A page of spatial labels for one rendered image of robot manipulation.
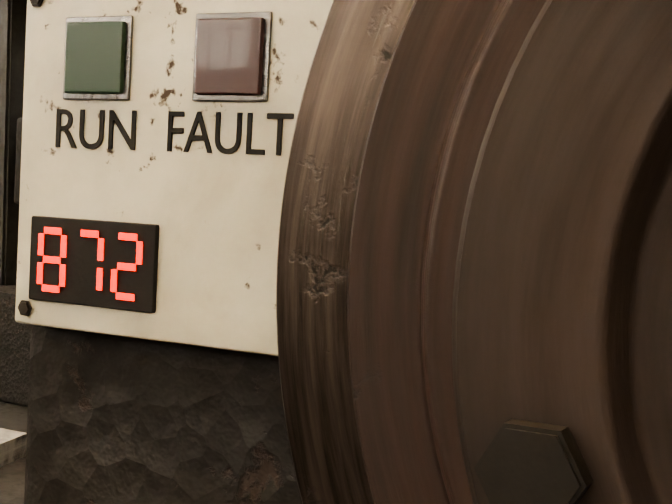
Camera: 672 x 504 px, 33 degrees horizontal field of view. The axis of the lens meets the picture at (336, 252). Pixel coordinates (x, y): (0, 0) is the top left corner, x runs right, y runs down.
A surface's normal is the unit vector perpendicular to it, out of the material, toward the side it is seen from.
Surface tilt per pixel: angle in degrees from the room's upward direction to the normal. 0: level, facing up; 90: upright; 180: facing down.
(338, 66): 90
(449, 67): 90
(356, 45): 90
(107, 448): 90
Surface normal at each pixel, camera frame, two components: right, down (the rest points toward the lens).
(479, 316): -0.45, 0.02
